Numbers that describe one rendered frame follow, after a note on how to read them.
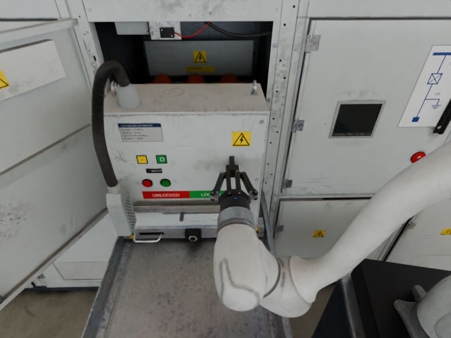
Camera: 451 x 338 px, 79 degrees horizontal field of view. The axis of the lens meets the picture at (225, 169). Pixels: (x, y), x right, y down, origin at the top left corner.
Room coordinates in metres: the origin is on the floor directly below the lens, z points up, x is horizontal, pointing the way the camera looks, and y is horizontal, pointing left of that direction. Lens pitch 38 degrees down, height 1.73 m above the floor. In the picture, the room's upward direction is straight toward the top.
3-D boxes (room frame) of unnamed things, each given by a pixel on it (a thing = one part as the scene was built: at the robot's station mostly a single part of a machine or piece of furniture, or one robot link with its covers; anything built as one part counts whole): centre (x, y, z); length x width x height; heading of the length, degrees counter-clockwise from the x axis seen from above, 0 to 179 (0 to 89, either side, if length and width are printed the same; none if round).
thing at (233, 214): (0.43, -0.02, 1.23); 0.09 x 0.06 x 0.09; 91
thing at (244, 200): (0.50, -0.02, 1.23); 0.09 x 0.08 x 0.07; 1
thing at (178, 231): (0.71, 0.12, 0.90); 0.54 x 0.05 x 0.06; 91
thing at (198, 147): (0.69, 0.12, 1.15); 0.48 x 0.01 x 0.48; 91
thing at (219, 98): (0.95, 0.13, 1.15); 0.51 x 0.50 x 0.48; 1
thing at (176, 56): (1.57, 0.14, 1.28); 0.58 x 0.02 x 0.19; 91
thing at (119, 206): (0.62, 0.33, 1.09); 0.08 x 0.05 x 0.17; 1
